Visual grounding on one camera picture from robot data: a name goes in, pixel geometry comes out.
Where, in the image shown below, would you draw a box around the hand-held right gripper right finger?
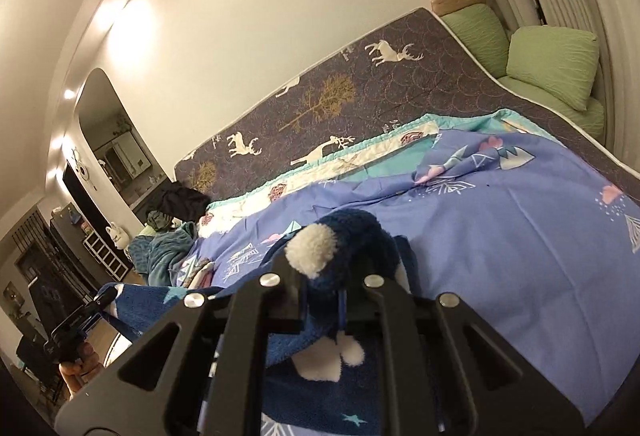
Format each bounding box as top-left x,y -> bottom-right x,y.
342,273 -> 589,436

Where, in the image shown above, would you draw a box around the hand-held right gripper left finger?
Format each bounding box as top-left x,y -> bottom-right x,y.
54,273 -> 308,436

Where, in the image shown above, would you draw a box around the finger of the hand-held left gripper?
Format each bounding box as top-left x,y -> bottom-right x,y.
89,288 -> 119,315

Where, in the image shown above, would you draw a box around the navy star-print fleece jacket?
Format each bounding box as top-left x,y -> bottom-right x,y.
97,208 -> 418,436

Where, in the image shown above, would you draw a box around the folded pink grey clothes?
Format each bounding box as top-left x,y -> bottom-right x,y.
172,256 -> 217,290

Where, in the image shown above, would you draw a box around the person's left hand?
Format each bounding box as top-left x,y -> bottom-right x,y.
59,342 -> 104,400

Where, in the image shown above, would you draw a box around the white ladder rack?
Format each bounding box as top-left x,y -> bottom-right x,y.
82,231 -> 129,283

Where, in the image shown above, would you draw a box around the white cat figurine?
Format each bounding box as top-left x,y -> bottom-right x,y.
105,223 -> 129,252

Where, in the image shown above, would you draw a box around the teal fleece blanket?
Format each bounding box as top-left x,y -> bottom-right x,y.
131,221 -> 201,288

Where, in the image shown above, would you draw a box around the grey-green garment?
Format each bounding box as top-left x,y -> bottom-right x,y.
146,210 -> 177,233

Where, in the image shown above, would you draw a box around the black garment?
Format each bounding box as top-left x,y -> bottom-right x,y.
159,181 -> 211,222

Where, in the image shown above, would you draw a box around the blue printed duvet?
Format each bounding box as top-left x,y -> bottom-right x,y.
170,113 -> 640,428

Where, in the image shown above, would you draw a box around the white teal-bordered quilt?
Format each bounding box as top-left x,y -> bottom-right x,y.
200,108 -> 563,237

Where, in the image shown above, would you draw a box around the white framed mirror cabinet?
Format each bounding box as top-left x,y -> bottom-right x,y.
102,131 -> 154,180

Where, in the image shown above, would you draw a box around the grey deer-print mattress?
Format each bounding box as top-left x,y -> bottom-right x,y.
172,6 -> 640,197

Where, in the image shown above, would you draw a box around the green seat cushion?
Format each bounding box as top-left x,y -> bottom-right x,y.
495,75 -> 606,143

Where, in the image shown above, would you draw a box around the green ribbed pillow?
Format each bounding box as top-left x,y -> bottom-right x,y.
506,26 -> 600,112
442,3 -> 511,78

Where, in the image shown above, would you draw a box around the white animal wall clock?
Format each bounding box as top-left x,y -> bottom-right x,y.
70,148 -> 99,190

